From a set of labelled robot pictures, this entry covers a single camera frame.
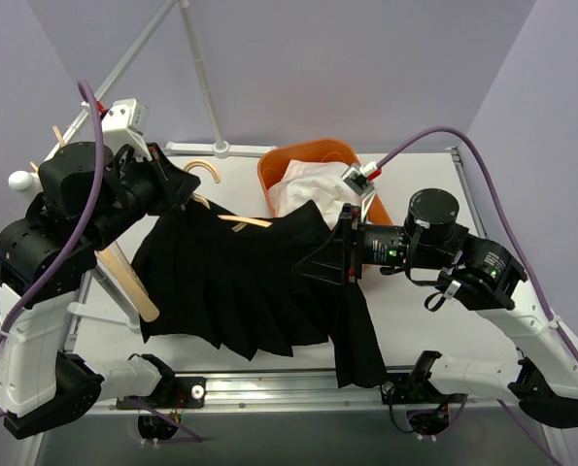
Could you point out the white pleated skirt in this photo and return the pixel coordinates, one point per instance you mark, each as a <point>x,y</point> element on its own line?
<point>319,182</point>

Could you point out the wooden hanger for black skirt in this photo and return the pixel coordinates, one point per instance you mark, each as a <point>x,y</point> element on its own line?
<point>241,222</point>

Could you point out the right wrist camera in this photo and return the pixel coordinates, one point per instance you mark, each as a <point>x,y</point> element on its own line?
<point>360,179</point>

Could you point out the wooden hanger for denim skirt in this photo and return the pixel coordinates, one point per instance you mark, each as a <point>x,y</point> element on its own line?
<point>119,267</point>

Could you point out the wooden hanger for white skirt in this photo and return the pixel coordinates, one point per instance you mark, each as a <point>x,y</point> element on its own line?
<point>60,143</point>

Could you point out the aluminium mounting rail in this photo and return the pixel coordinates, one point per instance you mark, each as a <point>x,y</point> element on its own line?
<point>283,391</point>

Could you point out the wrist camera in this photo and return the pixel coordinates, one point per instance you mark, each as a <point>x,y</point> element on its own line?
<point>124,125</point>
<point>360,179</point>

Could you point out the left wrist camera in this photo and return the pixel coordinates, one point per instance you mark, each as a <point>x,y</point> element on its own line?
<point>124,125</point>

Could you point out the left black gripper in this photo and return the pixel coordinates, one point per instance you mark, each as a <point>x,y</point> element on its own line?
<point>165,177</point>

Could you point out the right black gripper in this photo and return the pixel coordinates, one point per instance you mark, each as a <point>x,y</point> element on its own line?
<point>346,244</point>

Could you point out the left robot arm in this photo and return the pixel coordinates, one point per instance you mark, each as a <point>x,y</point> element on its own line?
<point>90,196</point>

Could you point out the black skirt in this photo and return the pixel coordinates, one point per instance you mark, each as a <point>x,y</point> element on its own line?
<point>237,289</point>

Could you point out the white metal clothes rack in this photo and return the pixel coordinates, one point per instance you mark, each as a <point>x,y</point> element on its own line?
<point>46,48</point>

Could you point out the orange plastic basket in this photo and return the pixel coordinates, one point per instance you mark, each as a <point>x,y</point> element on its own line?
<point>273,165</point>

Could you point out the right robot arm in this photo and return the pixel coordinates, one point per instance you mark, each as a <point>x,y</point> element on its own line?
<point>433,250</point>

